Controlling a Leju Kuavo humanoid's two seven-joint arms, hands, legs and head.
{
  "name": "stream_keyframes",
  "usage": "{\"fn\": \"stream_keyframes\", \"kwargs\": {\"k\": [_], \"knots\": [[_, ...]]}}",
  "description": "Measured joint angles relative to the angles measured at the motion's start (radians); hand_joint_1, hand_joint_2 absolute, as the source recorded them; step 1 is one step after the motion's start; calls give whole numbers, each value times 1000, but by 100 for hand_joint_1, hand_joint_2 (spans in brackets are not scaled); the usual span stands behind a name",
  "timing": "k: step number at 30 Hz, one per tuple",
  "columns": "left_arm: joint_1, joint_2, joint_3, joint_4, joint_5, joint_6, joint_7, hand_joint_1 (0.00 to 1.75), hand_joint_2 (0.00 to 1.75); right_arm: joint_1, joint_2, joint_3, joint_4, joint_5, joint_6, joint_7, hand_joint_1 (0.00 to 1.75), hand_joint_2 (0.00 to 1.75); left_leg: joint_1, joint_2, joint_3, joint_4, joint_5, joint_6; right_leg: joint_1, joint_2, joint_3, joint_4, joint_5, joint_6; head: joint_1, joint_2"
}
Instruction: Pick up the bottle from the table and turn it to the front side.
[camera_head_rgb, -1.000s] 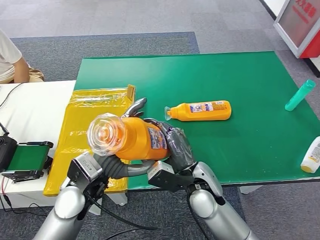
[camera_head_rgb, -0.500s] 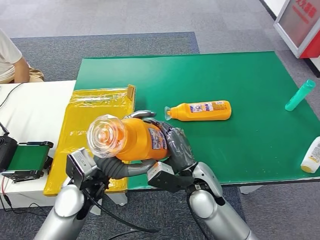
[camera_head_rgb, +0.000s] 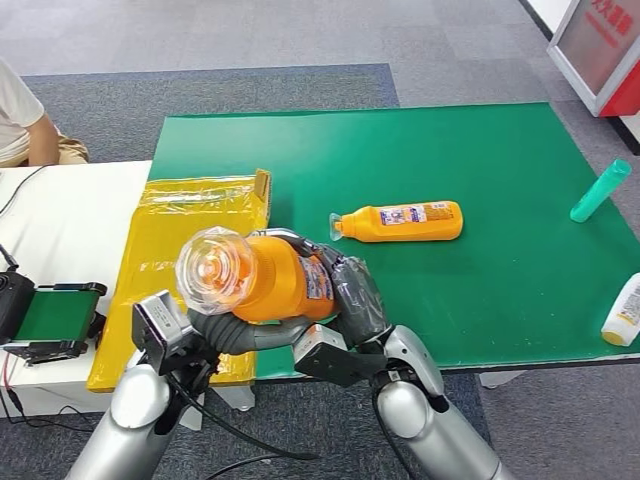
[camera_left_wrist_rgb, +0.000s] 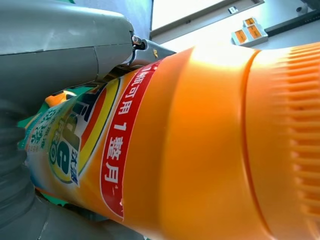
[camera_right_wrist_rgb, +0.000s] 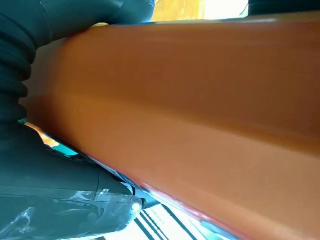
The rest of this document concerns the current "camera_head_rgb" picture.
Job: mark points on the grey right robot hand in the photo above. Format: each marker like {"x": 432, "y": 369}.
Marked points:
{"x": 358, "y": 298}

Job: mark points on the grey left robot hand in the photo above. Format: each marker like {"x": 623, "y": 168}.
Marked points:
{"x": 240, "y": 336}

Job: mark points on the orange bottle with clear cap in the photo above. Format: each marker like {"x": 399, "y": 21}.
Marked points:
{"x": 280, "y": 278}
{"x": 400, "y": 225}

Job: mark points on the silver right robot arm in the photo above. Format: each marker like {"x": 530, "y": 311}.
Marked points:
{"x": 415, "y": 411}

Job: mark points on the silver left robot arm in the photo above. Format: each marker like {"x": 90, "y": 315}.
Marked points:
{"x": 135, "y": 404}

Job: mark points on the teal green plastic bottle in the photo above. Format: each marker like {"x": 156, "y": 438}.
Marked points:
{"x": 598, "y": 193}

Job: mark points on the white bottle with yellow cap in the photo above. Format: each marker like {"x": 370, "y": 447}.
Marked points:
{"x": 625, "y": 314}

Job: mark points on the white table foot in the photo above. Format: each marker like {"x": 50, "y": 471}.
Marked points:
{"x": 497, "y": 379}
{"x": 240, "y": 396}

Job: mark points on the yellow taped cardboard box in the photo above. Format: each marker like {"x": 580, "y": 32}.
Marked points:
{"x": 150, "y": 232}

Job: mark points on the green table mat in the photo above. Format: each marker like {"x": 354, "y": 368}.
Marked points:
{"x": 450, "y": 159}

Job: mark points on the small green belt conveyor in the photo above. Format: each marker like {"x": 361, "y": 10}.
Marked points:
{"x": 57, "y": 314}

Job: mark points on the black electronic device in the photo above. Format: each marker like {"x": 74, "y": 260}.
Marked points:
{"x": 12, "y": 301}

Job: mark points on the person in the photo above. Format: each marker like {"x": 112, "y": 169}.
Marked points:
{"x": 20, "y": 126}

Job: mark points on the red and white sign stand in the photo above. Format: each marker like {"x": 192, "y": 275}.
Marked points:
{"x": 595, "y": 46}

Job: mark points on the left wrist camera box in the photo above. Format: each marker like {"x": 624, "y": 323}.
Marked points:
{"x": 160, "y": 328}

